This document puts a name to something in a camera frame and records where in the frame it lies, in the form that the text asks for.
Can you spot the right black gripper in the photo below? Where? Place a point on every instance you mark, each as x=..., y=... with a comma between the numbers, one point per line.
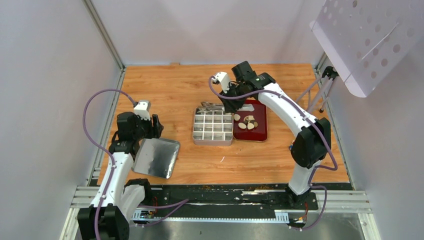
x=231, y=105

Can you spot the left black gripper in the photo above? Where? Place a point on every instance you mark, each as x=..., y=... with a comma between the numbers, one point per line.
x=155, y=131

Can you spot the metal tongs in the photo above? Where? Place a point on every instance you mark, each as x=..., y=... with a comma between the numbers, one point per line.
x=214, y=107

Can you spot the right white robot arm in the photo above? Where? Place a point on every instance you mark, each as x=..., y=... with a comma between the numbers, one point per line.
x=312, y=135

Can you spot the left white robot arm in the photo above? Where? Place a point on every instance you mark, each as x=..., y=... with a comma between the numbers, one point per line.
x=108, y=216

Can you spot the white chocolate piece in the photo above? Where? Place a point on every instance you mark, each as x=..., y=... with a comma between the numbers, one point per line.
x=250, y=126
x=242, y=125
x=237, y=117

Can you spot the silver tin lid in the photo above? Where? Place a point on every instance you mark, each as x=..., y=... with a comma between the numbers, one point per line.
x=156, y=157

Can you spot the silver compartment tin box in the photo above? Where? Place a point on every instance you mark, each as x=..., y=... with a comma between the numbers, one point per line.
x=212, y=128

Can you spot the small tripod stand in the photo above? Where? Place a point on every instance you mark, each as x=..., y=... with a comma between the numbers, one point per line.
x=328, y=77

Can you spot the white perforated metal panel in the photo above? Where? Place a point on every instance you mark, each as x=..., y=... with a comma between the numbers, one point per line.
x=365, y=39

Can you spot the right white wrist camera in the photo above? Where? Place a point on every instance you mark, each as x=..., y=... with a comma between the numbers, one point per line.
x=223, y=79

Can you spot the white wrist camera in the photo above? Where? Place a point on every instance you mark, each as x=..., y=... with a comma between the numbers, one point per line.
x=223, y=79
x=141, y=109

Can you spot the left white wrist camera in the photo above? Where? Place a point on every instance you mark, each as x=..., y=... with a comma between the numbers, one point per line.
x=141, y=109

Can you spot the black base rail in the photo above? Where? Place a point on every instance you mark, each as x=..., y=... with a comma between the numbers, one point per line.
x=222, y=201

